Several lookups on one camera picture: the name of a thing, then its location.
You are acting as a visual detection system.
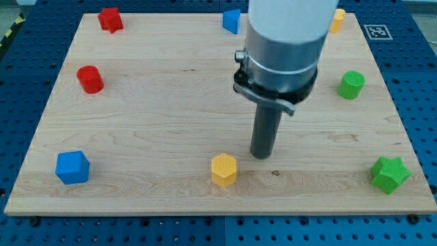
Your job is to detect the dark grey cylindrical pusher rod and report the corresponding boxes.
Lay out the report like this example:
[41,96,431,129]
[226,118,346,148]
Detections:
[250,105,282,159]

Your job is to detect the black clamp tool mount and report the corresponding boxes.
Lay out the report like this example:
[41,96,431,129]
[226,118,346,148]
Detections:
[233,68,318,116]

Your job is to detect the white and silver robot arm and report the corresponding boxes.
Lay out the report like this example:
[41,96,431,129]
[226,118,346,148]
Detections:
[233,0,339,159]

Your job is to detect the green star block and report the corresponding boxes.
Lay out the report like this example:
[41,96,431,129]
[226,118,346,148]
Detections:
[370,156,412,195]

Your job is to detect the red star block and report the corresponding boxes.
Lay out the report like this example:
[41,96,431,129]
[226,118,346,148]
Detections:
[98,7,124,33]

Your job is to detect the yellow hexagon block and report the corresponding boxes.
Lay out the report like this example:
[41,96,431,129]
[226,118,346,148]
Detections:
[211,153,238,187]

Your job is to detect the green cylinder block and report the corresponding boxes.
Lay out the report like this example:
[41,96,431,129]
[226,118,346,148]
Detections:
[337,70,365,100]

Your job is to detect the yellow heart block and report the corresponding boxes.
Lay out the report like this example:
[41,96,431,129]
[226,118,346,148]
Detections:
[329,8,346,33]

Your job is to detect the blue triangle block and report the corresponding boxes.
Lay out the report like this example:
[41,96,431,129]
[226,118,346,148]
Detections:
[222,10,241,34]

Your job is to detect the fiducial marker tag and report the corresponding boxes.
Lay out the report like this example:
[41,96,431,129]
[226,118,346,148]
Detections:
[364,24,393,40]

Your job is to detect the wooden board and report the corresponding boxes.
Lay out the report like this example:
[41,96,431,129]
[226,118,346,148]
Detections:
[5,14,436,217]

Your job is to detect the red cylinder block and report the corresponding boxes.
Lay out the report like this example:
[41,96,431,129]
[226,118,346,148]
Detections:
[76,66,104,94]

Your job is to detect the blue cube block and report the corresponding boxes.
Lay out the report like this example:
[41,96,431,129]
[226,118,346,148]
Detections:
[55,151,89,185]

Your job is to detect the yellow black hazard tape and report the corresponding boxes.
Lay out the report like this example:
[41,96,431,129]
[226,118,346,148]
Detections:
[1,12,26,49]

